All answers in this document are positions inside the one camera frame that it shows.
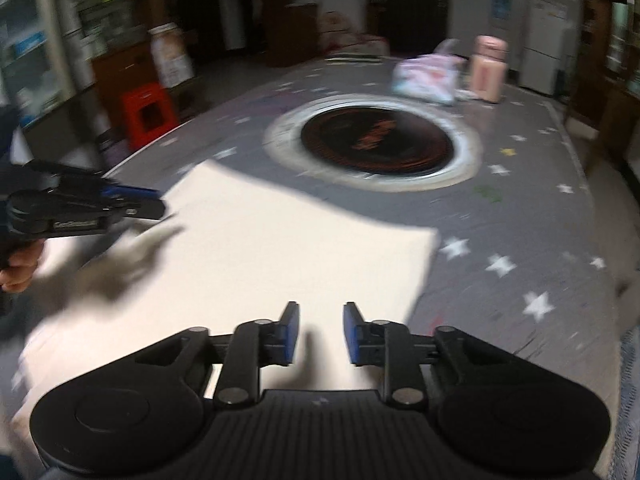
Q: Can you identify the cream white garment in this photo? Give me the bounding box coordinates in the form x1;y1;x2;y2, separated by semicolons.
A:
15;162;439;420

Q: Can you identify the person's left hand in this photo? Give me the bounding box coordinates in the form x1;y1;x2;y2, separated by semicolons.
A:
0;240;44;294

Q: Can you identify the red plastic stool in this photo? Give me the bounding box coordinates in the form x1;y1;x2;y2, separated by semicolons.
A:
122;81;180;152

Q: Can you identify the printed carton box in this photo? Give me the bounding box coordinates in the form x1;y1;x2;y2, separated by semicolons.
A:
149;23;194;89

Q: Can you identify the glass display shelf cabinet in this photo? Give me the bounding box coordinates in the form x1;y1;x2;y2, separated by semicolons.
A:
1;0;93;127

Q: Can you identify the round black induction cooktop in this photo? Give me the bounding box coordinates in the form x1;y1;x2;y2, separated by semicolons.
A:
264;93;483;193

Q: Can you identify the dark flat remote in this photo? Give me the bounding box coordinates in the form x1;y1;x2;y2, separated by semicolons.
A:
324;53;383;64

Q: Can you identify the pink patterned baby seat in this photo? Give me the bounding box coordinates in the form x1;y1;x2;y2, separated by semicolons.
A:
318;11;390;56

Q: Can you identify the pink tissue pack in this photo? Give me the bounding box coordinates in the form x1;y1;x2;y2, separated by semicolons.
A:
392;38;463;105

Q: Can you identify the pink thermos bottle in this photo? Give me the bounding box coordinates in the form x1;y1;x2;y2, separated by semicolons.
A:
470;36;508;103

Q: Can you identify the water dispenser with blue bottle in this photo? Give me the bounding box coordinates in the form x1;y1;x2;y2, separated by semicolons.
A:
489;0;512;62

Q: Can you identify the white refrigerator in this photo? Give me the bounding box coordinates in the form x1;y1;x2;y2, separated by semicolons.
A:
518;0;567;96

